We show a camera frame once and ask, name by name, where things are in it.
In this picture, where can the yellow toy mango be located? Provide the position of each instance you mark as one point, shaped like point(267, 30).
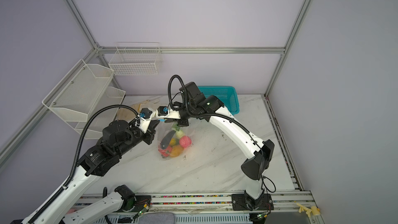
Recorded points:
point(176, 151)

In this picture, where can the grey cloth pad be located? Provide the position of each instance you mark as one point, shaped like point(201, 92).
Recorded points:
point(157, 218)

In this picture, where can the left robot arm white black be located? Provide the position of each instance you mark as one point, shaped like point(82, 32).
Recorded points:
point(55, 209)

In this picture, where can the clear zip top bag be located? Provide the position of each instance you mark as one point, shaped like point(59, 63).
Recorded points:
point(166, 128)

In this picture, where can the white mesh upper shelf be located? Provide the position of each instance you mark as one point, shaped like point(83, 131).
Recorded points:
point(75, 97)

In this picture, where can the white mesh shelf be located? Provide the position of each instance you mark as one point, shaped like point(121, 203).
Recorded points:
point(111, 96)
point(75, 97)

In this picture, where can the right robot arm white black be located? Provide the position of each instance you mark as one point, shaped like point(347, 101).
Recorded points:
point(258, 152)

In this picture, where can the dark toy eggplant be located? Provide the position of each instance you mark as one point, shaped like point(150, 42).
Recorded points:
point(167, 139)

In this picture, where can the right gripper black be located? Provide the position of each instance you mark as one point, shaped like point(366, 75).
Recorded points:
point(180, 122)

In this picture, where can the pink toy fruit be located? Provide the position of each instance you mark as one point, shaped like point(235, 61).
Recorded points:
point(185, 142)

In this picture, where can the red toy fruit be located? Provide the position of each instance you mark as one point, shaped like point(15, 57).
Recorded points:
point(165, 152)

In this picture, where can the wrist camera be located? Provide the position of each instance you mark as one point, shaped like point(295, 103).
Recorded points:
point(166, 114)
point(144, 119)

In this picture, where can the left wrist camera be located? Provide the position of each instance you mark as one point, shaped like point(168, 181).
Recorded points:
point(144, 119)

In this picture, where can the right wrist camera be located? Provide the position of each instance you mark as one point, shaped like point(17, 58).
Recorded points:
point(166, 114)

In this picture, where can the teal plastic basket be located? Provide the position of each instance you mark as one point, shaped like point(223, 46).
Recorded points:
point(227, 94)

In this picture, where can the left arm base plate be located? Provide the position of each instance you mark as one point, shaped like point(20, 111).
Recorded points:
point(136, 203)

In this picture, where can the white mesh lower shelf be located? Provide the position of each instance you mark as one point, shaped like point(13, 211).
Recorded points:
point(111, 96)

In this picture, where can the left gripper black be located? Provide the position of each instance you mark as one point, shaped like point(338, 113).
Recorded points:
point(149, 133)

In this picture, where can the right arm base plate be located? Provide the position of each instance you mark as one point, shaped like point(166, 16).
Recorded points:
point(244, 202)

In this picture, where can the white wire wall basket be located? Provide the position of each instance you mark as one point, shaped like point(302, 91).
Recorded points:
point(136, 58)

